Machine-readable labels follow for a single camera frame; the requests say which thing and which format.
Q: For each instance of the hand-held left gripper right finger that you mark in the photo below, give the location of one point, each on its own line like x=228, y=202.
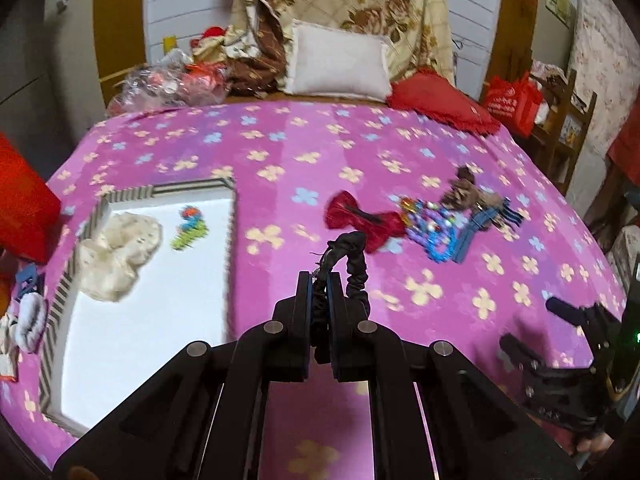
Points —
x=334, y=315

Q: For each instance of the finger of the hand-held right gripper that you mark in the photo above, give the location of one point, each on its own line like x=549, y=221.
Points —
x=517, y=350
x=565, y=311

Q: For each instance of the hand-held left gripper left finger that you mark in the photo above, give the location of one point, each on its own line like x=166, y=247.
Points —
x=311, y=305

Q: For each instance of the black fabric scrunchie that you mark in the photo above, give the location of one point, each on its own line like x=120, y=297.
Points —
x=354, y=244

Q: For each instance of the red bow hair clip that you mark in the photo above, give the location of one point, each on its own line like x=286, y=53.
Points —
x=345, y=212

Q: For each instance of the blue comb hair clip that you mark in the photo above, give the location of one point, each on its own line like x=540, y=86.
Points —
x=482, y=220

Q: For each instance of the brown bow hair clip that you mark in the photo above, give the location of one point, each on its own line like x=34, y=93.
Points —
x=462, y=192

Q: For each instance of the striped cardboard box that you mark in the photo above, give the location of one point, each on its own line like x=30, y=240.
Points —
x=150, y=320

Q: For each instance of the person's right hand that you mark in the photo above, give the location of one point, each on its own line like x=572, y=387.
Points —
x=592, y=442

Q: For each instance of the colourful beaded hair clip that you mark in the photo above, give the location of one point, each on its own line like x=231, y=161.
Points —
x=189, y=227

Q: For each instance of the pink floral bedsheet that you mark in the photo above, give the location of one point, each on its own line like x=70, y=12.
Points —
x=310, y=160

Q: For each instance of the wooden chair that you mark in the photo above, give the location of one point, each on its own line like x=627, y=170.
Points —
x=560, y=130

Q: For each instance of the cream lace scrunchie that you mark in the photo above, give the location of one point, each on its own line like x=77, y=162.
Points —
x=117, y=255

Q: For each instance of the red printed shopping bag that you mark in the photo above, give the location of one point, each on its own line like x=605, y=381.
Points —
x=512, y=102

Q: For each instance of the red fringed cushion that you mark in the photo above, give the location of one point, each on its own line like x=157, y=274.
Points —
x=440, y=100

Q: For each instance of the white pillow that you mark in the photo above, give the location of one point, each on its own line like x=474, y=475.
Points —
x=340, y=60

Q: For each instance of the brown floral blanket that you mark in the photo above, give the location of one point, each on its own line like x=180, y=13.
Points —
x=260, y=60

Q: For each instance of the pale floral curtain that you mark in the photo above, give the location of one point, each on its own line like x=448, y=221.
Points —
x=605, y=60

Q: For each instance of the clear plastic bags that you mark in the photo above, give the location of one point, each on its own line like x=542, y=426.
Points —
x=160, y=82

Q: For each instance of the blue claw clip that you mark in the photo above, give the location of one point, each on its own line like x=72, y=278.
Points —
x=27, y=285

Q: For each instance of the red plush toy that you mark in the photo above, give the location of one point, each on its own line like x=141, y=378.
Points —
x=212, y=35

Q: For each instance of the red gift bag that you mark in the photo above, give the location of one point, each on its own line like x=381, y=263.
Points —
x=22, y=200

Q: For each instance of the white panelled headboard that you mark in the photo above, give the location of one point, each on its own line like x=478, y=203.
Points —
x=200, y=0

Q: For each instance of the grey refrigerator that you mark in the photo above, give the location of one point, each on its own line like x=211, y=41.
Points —
x=40, y=50

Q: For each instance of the wall poster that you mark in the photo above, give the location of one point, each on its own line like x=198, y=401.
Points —
x=559, y=1

